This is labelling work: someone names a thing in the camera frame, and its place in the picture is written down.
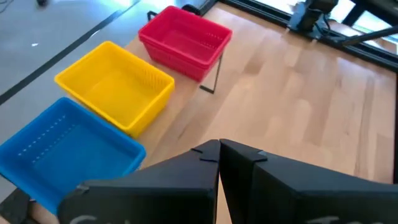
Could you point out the red plastic basket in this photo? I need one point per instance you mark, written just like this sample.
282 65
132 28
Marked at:
178 67
186 40

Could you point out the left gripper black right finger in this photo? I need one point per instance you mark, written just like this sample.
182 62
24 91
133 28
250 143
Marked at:
311 199

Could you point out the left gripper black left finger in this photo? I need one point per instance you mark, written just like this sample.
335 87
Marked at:
155 199

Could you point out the black frame clamp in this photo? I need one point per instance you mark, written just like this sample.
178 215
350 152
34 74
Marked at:
191 8

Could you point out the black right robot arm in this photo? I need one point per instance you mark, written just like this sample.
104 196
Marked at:
311 15

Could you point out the yellow plastic basket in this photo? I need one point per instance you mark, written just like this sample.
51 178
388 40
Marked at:
155 116
118 90

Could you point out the blue plastic basket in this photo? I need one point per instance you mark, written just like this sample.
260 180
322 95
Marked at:
77 155

